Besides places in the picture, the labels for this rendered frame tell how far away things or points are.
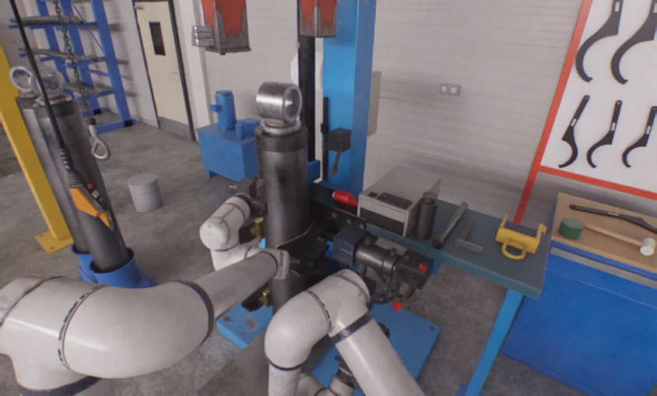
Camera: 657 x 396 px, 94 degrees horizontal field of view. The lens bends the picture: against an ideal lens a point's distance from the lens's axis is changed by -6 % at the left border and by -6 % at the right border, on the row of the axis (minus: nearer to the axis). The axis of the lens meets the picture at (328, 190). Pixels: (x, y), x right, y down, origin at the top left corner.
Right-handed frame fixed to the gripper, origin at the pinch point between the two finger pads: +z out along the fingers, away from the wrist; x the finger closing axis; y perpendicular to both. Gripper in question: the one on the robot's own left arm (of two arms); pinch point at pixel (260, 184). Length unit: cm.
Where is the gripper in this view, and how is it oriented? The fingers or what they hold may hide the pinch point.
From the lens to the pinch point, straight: 123.0
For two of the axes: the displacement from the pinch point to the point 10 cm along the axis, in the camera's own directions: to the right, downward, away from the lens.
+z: 2.4, -4.6, 8.5
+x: -0.2, 8.8, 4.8
